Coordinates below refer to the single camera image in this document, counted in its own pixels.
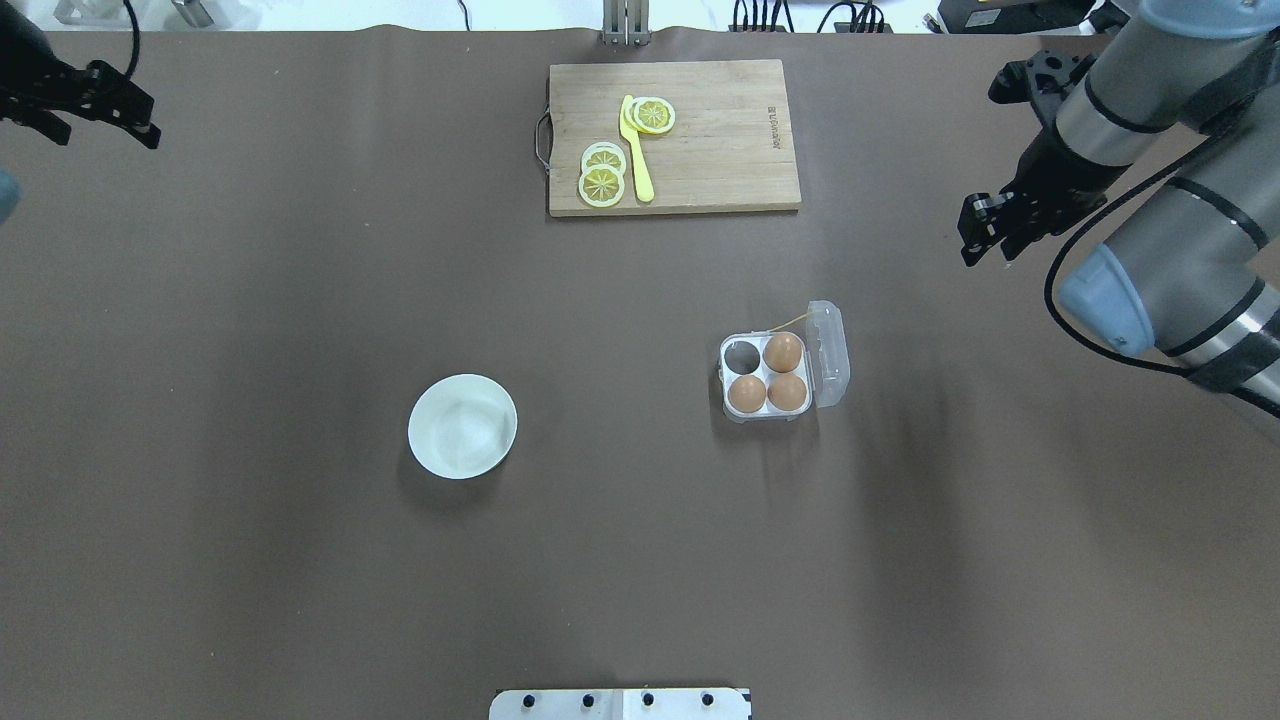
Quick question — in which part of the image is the bamboo cutting board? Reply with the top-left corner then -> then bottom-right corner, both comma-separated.
548,59 -> 803,218

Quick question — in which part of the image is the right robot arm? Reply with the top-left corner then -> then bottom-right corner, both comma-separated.
957,1 -> 1279,416

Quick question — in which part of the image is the brown egg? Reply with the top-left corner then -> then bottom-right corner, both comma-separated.
767,372 -> 809,413
727,375 -> 767,415
762,332 -> 804,374

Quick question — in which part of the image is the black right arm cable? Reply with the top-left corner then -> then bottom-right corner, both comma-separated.
1043,140 -> 1231,379

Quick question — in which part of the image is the lemon slice pair far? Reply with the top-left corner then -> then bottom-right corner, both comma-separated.
623,96 -> 677,135

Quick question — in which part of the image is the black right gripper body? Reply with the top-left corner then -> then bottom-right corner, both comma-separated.
1000,126 -> 1132,241

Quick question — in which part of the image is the lemon slice pair near handle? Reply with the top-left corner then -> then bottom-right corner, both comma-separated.
577,141 -> 627,208

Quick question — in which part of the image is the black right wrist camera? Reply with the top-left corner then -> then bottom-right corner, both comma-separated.
987,50 -> 1097,127

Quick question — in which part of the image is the white camera stand pole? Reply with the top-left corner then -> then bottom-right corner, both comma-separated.
488,687 -> 754,719

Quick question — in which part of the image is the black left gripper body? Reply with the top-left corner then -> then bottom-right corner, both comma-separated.
1,15 -> 101,120

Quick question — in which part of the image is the clear plastic egg box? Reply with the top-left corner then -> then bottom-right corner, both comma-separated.
716,300 -> 852,424

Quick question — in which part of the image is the white ceramic bowl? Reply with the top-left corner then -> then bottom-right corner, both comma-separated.
406,373 -> 518,480

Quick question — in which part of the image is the aluminium frame post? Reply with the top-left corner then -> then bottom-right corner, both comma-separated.
600,0 -> 652,47

